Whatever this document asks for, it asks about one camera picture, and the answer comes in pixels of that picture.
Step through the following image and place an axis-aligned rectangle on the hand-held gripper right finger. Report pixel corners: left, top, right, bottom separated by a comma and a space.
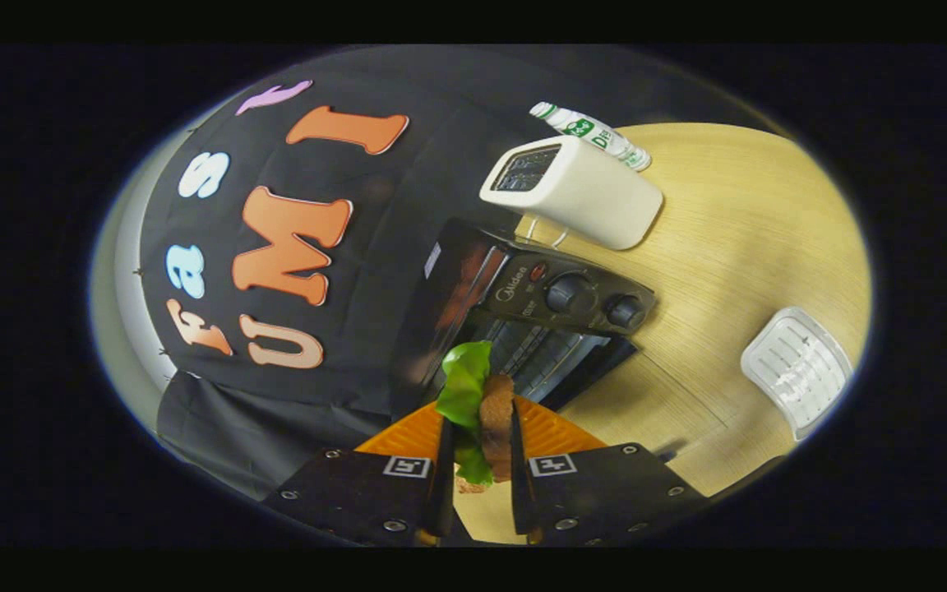
510, 396, 709, 548

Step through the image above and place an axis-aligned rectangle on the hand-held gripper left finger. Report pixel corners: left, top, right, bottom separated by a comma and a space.
264, 401, 458, 548

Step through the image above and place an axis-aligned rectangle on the lettuce sandwich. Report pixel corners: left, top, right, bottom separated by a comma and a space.
434, 340, 517, 494

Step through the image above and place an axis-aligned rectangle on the black toaster oven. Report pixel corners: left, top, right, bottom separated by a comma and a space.
391, 218, 729, 465

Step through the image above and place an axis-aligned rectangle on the white pop-up toaster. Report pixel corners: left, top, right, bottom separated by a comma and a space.
479, 136, 663, 251

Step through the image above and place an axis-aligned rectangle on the white plastic tray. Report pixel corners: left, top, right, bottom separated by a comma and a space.
741, 307, 854, 442

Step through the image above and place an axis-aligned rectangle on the black backdrop cloth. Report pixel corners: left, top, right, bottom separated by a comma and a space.
138, 45, 737, 502

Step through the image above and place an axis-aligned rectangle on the white bottle with green label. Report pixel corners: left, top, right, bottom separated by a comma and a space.
529, 101, 652, 172

